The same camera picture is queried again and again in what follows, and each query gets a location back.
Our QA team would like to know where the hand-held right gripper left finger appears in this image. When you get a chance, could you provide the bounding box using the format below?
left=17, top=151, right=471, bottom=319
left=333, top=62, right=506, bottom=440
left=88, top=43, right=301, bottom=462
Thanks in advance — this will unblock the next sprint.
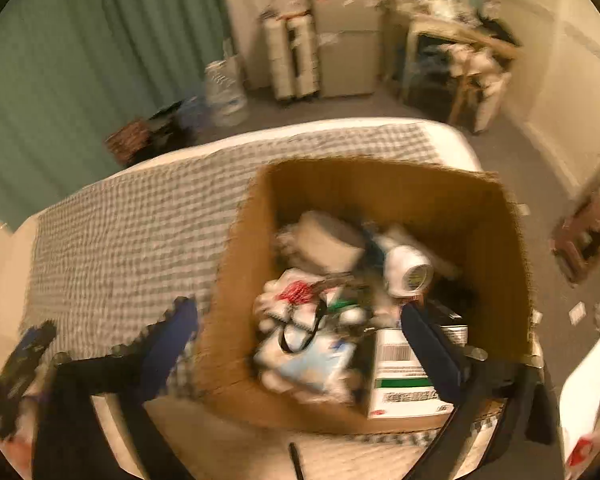
left=32, top=296, right=201, bottom=480

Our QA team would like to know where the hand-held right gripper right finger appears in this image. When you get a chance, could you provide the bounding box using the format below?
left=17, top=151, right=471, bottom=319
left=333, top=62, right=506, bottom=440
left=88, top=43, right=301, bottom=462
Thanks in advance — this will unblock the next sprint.
left=400, top=302, right=566, bottom=480

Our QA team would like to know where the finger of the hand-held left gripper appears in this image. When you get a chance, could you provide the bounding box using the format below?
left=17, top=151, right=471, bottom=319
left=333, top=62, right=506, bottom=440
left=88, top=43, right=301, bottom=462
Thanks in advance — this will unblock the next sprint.
left=0, top=320, right=58, bottom=438

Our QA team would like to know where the brown cardboard box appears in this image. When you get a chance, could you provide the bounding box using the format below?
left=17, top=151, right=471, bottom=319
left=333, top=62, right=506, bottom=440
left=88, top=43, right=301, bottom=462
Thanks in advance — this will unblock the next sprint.
left=195, top=157, right=541, bottom=436

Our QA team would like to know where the white red wrapper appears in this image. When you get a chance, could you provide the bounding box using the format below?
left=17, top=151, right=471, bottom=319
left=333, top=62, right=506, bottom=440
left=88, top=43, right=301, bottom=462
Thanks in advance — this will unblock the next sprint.
left=255, top=270, right=331, bottom=321

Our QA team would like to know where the white box with green stripe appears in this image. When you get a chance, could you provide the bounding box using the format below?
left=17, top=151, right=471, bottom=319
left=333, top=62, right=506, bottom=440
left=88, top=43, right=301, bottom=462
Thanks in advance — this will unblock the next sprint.
left=367, top=327, right=468, bottom=421

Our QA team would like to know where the white tape roll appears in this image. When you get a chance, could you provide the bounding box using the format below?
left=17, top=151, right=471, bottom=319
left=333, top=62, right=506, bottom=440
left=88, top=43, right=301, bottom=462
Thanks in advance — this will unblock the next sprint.
left=380, top=240, right=436, bottom=300

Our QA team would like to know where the grey checkered blanket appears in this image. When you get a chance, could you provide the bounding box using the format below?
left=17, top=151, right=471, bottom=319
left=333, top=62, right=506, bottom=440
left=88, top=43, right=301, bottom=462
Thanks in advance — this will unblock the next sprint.
left=22, top=122, right=451, bottom=401

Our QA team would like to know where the light blue packet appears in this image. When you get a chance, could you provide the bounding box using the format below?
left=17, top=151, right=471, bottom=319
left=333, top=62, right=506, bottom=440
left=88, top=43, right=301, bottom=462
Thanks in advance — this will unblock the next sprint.
left=275, top=342, right=351, bottom=391

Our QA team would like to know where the beige flat carton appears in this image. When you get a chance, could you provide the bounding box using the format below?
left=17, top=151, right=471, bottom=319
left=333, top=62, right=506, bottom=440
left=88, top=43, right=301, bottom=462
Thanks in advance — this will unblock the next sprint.
left=280, top=210, right=371, bottom=277

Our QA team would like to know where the white printed bag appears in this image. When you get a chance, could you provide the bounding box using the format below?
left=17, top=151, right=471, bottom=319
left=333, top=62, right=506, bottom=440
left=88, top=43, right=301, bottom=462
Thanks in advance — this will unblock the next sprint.
left=559, top=326, right=600, bottom=480

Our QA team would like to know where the brown wooden stool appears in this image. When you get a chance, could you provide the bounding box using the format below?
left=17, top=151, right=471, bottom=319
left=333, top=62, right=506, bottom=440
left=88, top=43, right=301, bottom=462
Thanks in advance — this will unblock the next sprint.
left=551, top=199, right=600, bottom=283

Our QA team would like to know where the brown patterned bag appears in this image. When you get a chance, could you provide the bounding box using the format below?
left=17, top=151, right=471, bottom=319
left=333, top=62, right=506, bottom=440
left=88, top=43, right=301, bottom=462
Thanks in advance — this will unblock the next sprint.
left=105, top=119, right=155, bottom=167

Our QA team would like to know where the dark bags pile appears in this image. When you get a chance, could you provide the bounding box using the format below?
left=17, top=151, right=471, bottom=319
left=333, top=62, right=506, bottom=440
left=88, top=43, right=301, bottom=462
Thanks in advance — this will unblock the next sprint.
left=150, top=97, right=211, bottom=146

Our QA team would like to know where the large clear water bottle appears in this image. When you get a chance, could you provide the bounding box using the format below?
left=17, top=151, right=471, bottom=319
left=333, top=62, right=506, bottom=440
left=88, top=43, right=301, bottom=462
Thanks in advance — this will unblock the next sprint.
left=204, top=59, right=249, bottom=128

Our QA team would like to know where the wooden chair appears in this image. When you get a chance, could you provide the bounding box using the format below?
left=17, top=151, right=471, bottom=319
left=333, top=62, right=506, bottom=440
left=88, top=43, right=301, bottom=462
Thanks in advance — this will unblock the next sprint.
left=449, top=45, right=512, bottom=133

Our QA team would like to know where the green curtain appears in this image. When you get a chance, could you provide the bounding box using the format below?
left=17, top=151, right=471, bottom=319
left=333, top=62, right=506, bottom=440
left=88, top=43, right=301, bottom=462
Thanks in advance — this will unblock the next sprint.
left=0, top=0, right=231, bottom=231

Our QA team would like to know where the white suitcase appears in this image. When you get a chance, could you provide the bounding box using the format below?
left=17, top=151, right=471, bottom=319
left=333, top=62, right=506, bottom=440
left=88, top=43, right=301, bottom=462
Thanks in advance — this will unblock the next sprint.
left=262, top=15, right=322, bottom=104

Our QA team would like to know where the grey mini fridge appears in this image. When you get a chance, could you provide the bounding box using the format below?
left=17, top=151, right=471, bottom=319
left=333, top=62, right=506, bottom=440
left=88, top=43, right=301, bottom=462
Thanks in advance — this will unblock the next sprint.
left=312, top=0, right=385, bottom=99

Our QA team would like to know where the wooden desk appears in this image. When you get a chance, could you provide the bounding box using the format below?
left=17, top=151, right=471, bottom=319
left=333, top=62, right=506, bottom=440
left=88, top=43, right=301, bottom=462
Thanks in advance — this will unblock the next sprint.
left=399, top=10, right=521, bottom=111

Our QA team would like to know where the black cloth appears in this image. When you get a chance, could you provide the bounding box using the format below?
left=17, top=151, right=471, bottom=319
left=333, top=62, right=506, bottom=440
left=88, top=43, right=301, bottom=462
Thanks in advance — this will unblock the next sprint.
left=477, top=17, right=523, bottom=48

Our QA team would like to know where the black strap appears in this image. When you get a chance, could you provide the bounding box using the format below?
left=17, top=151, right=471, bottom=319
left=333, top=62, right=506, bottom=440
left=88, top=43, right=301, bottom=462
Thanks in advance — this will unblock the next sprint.
left=279, top=300, right=328, bottom=353

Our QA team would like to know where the black cable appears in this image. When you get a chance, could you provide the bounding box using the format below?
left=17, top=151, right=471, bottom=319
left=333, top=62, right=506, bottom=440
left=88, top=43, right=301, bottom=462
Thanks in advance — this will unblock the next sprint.
left=287, top=442, right=306, bottom=480

